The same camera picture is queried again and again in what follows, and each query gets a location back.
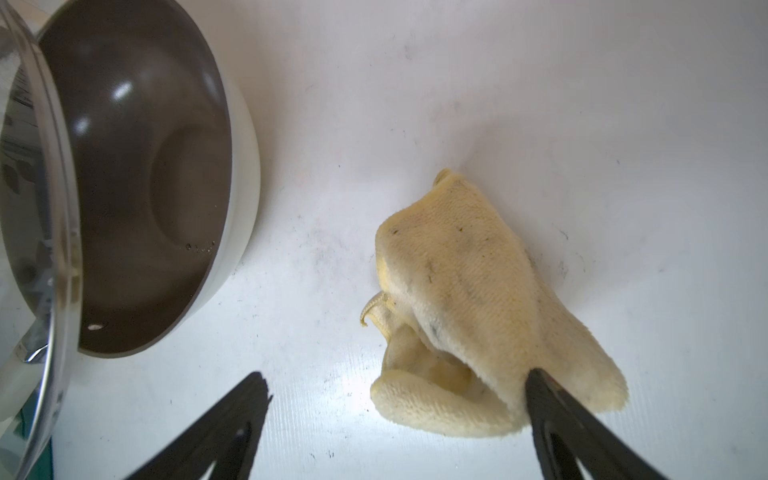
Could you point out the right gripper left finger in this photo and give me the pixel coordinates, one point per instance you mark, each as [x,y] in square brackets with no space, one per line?
[223,442]

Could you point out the brown frying pan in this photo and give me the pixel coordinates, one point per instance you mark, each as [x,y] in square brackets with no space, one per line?
[167,166]

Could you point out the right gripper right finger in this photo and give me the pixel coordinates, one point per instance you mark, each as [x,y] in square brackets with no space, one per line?
[567,437]

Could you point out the glass pot lid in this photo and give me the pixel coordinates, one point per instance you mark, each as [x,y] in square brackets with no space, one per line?
[41,255]

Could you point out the yellow cloth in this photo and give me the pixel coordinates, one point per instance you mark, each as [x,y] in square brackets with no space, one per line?
[466,317]

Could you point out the green plastic case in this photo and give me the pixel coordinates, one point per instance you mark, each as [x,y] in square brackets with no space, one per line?
[43,469]

